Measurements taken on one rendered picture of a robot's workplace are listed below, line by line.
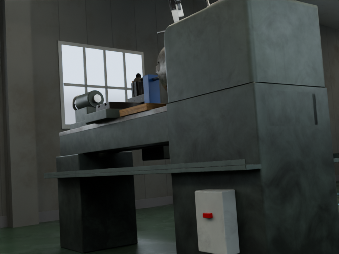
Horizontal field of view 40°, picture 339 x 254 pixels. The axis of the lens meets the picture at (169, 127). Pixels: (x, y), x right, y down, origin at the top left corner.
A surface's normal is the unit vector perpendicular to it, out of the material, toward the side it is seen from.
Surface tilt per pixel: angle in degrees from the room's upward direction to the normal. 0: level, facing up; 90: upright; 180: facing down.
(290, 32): 90
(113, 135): 90
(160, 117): 90
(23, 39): 90
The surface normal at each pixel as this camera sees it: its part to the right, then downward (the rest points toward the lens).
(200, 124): -0.81, 0.00
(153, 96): 0.58, -0.11
